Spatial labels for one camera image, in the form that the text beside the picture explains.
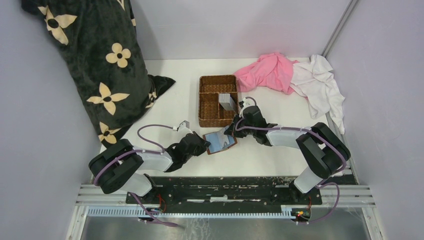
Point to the grey cable duct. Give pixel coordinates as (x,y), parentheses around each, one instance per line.
(138,212)

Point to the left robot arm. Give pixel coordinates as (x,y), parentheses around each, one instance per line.
(116,168)

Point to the black floral pillow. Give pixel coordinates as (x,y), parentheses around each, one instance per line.
(98,41)

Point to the brown leather card holder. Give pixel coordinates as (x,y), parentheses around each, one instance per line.
(215,147)

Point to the grey card stack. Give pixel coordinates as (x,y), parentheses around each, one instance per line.
(227,102)

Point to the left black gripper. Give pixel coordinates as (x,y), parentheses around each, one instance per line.
(203,145)

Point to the pink cloth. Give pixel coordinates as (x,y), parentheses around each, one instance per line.
(273,71)

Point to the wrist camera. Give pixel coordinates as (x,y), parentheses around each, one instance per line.
(183,128)
(245,102)

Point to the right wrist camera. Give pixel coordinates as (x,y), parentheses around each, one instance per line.
(245,102)

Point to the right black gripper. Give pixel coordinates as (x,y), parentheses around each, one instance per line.
(230,130)

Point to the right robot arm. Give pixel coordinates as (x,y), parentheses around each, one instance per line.
(324,153)

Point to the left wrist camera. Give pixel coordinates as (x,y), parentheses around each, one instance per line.
(183,128)

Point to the brown woven basket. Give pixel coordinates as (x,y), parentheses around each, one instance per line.
(210,112)

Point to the white cloth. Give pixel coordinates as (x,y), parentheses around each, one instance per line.
(315,81)

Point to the white credit card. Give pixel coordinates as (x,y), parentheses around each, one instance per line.
(225,140)

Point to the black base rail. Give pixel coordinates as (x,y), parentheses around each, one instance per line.
(271,189)

